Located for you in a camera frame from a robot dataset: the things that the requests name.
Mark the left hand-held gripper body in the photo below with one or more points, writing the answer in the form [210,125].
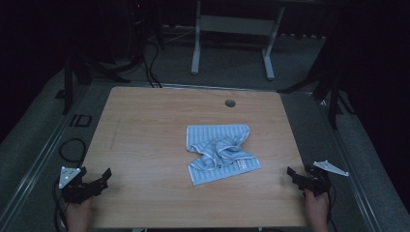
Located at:
[75,191]

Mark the metal floor rail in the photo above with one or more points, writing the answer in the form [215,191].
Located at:
[351,180]
[35,167]

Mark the blue striped towel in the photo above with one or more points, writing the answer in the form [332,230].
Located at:
[222,135]

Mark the person's right hand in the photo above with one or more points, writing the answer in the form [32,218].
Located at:
[317,209]

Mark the black metal stand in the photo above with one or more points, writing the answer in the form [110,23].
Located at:
[68,83]
[333,90]

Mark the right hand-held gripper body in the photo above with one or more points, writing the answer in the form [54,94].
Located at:
[317,182]

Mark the person's left hand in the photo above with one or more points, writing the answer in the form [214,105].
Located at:
[79,216]

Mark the white metal desk frame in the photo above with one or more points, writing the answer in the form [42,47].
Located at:
[235,24]

